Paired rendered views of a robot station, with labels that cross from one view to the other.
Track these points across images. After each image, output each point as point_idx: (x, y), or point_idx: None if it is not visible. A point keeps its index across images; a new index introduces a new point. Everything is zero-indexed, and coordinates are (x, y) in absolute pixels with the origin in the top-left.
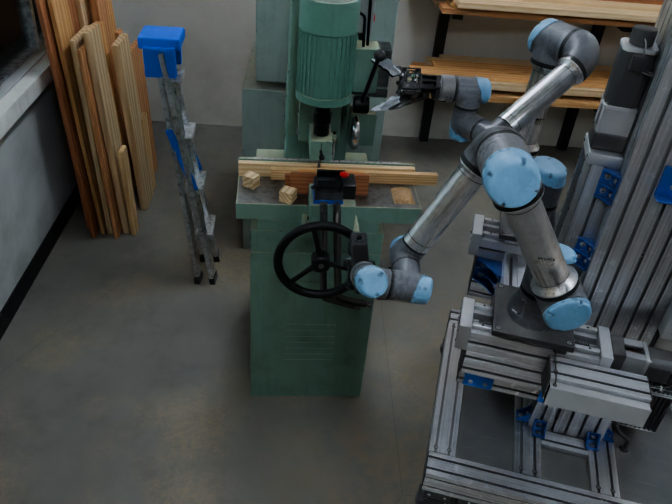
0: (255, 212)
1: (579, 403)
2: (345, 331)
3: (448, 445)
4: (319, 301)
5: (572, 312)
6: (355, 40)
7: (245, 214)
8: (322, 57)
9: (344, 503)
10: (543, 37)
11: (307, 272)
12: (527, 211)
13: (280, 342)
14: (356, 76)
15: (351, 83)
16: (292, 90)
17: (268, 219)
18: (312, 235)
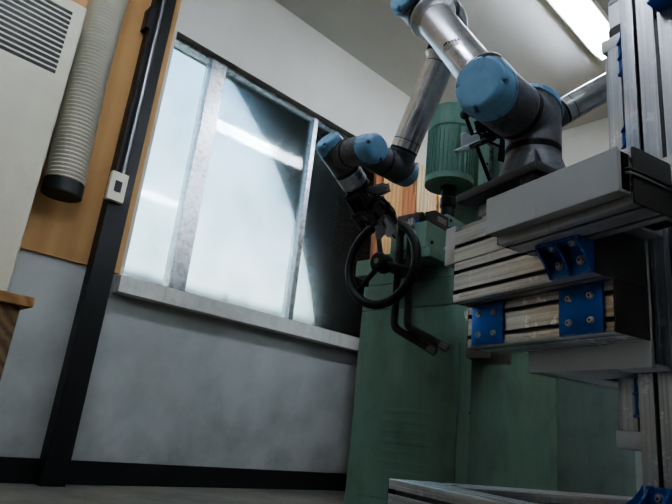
0: (368, 267)
1: (522, 202)
2: (441, 423)
3: (461, 486)
4: (414, 373)
5: (478, 72)
6: (464, 130)
7: (361, 271)
8: (434, 141)
9: None
10: None
11: (368, 275)
12: (426, 9)
13: (375, 438)
14: None
15: (463, 163)
16: None
17: (377, 273)
18: (392, 258)
